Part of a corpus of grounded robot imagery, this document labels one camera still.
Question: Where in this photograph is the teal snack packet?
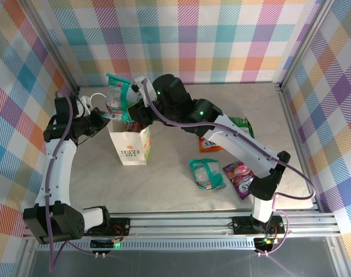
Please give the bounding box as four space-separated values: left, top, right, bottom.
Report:
188 158 227 191
105 72 136 122

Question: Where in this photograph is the illustrated white paper bag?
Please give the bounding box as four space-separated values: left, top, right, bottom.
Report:
88 91 152 167

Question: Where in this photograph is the green snack packet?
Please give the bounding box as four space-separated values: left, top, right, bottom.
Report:
227 115 255 139

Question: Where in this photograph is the orange Fox's candy packet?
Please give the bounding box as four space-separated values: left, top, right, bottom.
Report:
198 137 224 153

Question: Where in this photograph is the black controller box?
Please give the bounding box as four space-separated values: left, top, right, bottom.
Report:
255 238 277 254
90 239 121 257

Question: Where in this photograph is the perforated metal strip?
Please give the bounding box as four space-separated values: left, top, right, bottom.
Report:
36 241 257 252

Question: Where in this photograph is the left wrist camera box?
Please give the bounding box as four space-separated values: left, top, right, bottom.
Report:
76 96 92 112

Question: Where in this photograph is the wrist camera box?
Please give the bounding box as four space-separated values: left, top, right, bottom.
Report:
131 75 150 100
76 96 92 112

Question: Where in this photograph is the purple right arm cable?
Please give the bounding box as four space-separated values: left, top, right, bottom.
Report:
140 79 318 257

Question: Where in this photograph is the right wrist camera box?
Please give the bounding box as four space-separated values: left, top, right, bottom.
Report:
131 75 150 100

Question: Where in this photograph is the aluminium frame post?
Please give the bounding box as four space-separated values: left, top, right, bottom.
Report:
27 0 81 90
278 0 339 90

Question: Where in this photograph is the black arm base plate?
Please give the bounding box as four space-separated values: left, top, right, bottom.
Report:
231 216 286 236
79 218 132 237

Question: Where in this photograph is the aluminium mounting rail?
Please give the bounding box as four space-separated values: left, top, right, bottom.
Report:
22 212 342 240

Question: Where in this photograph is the aluminium side rail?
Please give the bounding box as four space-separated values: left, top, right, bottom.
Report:
278 85 323 213

